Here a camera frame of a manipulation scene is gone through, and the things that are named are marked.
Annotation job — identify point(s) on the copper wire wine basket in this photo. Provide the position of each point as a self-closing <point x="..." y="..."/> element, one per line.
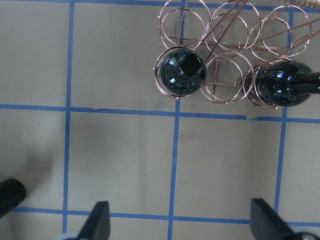
<point x="235" y="42"/>

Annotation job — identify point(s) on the dark wine bottle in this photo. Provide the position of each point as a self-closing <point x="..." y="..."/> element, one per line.
<point x="12" y="193"/>
<point x="182" y="72"/>

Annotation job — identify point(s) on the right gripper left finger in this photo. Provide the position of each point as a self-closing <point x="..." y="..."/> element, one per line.
<point x="98" y="224"/>

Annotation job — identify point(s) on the dark wine bottle in basket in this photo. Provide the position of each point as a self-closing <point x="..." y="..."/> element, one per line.
<point x="182" y="72"/>

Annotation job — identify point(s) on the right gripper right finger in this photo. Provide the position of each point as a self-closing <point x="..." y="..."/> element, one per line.
<point x="266" y="224"/>

